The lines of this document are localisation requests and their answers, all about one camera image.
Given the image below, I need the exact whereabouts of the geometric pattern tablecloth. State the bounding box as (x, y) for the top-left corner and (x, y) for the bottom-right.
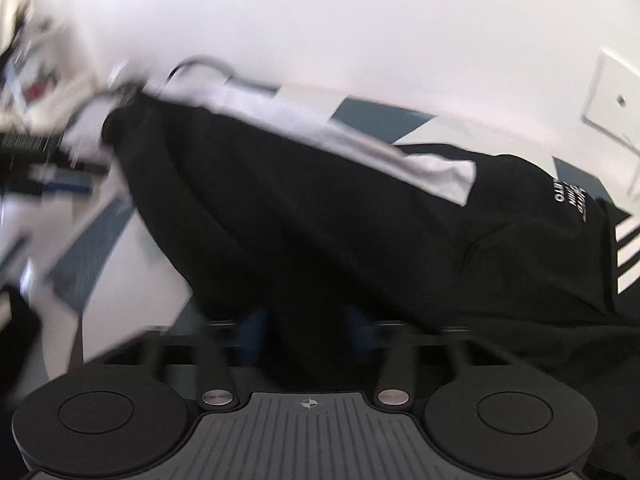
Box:
(1, 99), (639, 398)

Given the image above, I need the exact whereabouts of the black hooded sweatshirt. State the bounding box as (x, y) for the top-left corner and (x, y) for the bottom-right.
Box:
(101, 93), (639, 479)

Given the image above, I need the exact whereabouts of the white wall socket panel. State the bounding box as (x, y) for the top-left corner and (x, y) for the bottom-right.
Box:
(582, 48), (640, 152)

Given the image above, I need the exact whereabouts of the black cable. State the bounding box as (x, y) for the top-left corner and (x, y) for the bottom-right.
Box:
(164, 56), (237, 86)

